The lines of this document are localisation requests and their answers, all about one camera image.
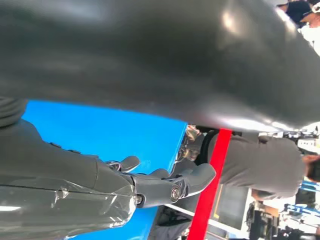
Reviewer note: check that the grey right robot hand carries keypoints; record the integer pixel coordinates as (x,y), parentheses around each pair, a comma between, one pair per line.
(149,66)

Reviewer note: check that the low blue metal rack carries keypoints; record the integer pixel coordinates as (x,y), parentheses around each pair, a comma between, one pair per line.
(112,139)

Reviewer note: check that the red barrier strip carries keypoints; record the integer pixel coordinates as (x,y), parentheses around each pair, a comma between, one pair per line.
(215,185)

